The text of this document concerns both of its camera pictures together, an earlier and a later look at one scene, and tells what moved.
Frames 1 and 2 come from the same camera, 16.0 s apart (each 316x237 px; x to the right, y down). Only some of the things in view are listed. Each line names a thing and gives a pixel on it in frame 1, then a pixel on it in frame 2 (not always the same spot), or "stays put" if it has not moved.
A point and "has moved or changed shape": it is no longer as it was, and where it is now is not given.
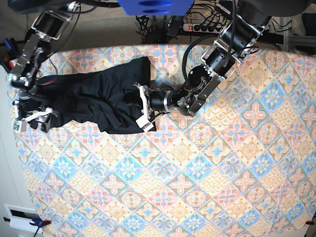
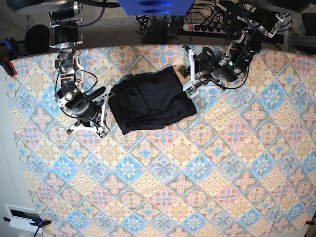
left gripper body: (43, 117) → (91, 112)
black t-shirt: (106, 94) has moved or changed shape
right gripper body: (153, 101) → (207, 68)
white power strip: (210, 28) stays put
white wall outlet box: (20, 217) stays put
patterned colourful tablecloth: (243, 165) stays put
